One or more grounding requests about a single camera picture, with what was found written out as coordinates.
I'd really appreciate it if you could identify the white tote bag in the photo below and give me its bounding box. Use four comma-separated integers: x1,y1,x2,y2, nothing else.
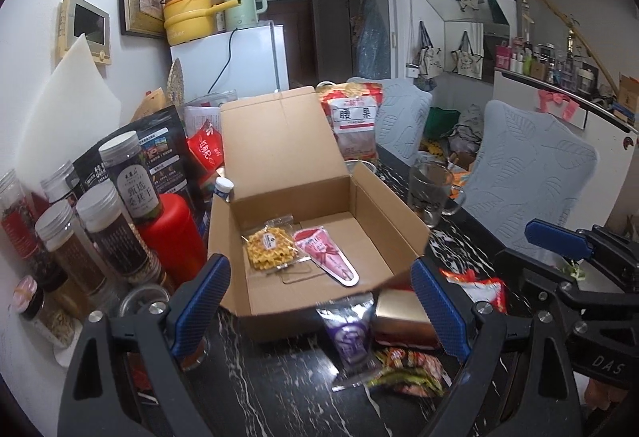
417,20,443,79
449,30,485,79

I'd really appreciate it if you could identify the pink cone snack packet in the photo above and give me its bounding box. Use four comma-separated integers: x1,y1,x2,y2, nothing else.
294,226,360,288

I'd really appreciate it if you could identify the clear jar with silver lid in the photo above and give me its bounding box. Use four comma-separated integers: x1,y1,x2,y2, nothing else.
35,202,108,295
40,161,85,206
76,181,151,283

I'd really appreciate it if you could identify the brown paper bag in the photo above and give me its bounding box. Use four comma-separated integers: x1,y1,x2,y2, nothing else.
131,88,168,123

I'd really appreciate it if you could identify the green electric kettle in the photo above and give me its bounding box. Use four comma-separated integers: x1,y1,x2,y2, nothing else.
222,0,268,31

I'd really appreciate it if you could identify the yellow pot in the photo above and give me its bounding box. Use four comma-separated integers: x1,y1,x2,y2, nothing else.
162,0,235,45

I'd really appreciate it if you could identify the pile of grey clothes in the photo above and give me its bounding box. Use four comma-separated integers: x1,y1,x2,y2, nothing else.
449,105,485,153

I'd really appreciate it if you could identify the green and red snack packet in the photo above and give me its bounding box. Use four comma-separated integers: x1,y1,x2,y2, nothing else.
367,347,452,399

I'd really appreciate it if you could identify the jar with red contents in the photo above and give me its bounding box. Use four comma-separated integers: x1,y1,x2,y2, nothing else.
0,170,65,288

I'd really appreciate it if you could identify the yellow waffle snack packet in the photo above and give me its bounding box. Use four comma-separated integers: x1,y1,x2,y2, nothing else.
243,215,313,274

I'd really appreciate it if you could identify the grey quilted chair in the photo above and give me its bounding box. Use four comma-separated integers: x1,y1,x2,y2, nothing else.
456,99,598,258
347,77,433,163

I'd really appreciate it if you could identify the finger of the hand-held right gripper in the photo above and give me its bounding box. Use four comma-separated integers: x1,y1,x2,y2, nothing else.
524,219,639,291
494,247,620,343

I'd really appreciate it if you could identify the red bottle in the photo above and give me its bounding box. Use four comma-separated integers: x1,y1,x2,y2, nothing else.
137,192,208,288

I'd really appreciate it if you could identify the black printed pouch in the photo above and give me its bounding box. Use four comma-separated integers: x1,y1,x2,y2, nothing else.
72,105,193,198

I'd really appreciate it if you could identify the small cardboard box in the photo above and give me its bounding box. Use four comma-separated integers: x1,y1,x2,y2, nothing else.
616,74,639,123

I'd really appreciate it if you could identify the wall intercom panel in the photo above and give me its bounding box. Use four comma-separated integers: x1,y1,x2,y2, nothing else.
55,0,113,65

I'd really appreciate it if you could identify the bamboo stick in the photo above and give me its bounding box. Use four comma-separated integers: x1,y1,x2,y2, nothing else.
499,0,620,89

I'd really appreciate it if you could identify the green bin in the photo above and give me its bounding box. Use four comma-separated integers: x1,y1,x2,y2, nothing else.
424,107,461,138

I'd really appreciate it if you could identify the blue plastic hanging bag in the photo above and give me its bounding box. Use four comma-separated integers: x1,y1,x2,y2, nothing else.
357,0,387,79

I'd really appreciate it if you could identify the glass mug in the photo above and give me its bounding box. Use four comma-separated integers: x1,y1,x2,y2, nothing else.
407,161,467,228

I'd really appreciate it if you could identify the cashew nut bag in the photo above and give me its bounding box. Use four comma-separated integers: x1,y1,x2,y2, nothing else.
319,82,385,162

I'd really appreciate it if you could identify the black power cable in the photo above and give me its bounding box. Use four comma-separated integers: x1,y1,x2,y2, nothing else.
204,28,240,93

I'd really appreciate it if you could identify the white counter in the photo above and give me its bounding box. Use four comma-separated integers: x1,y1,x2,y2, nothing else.
492,68,639,228

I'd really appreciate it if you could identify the person's right hand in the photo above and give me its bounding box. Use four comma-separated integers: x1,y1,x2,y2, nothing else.
585,377,622,418

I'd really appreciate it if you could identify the white foam board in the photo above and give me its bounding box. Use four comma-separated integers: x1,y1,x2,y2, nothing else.
17,35,123,163

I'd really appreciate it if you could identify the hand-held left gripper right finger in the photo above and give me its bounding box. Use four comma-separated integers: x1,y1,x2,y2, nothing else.
409,257,580,437

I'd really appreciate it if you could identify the small gold snack box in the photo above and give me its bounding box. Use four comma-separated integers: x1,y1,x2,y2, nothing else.
374,290,443,349

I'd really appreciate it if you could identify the red pouch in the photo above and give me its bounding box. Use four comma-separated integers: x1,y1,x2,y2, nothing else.
187,120,225,176

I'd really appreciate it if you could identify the small jar with pink lid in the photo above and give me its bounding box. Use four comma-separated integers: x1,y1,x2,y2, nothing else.
14,276,83,348

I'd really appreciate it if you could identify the clear plastic bag with papers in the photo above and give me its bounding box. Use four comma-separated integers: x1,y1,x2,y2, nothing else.
185,90,238,138

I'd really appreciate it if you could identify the pink ribbon bow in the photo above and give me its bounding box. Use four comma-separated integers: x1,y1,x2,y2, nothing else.
536,89,580,121

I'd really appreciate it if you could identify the gold woven fan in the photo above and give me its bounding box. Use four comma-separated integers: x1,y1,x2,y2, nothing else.
166,59,185,106

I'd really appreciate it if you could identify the small white bottle blue cap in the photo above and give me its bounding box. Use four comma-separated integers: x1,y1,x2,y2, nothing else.
214,176,235,203

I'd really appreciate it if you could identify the purple snack packet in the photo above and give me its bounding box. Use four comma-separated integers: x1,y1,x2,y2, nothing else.
316,293,380,392

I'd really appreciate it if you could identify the red and white snack packet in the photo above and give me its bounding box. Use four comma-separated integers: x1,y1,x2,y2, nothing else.
439,267,509,315

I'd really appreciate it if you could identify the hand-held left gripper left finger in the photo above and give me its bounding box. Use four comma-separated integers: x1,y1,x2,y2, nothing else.
65,253,231,437

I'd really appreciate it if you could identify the round metal tin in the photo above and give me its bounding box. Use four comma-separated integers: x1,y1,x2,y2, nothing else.
119,284,173,318

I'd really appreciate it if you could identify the row of cosmetic bottles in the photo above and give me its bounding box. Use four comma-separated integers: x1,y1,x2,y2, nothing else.
494,30,600,99

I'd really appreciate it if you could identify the white fridge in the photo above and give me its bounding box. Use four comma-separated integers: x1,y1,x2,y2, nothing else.
170,23,290,106

